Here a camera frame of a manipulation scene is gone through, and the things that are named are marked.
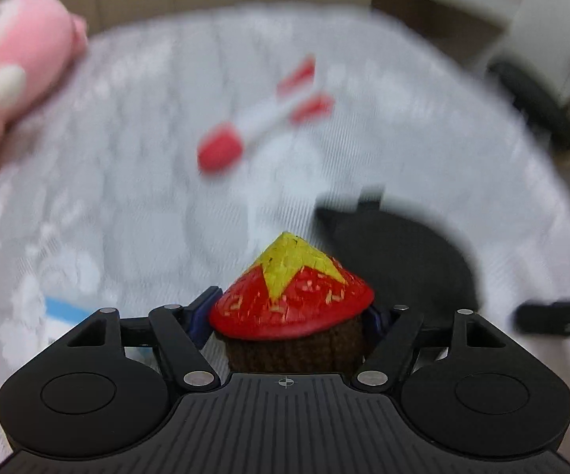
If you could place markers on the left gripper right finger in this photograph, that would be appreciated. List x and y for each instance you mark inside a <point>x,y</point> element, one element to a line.
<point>375,326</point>

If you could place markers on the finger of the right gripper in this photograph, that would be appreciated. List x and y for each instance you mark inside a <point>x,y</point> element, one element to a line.
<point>534,317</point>

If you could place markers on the pink plush rabbit toy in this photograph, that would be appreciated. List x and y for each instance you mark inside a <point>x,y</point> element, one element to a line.
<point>39,39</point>

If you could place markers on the blue white wipes pack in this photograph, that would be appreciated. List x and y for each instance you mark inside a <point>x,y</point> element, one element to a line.
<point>63,312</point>

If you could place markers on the quilted grey bed cover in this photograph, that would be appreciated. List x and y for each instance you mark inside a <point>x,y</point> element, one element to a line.
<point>101,202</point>

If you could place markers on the red white toy rocket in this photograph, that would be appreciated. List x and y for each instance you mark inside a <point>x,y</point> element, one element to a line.
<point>298,99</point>

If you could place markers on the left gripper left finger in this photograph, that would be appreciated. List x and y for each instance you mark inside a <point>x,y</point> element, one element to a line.
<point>196,316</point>

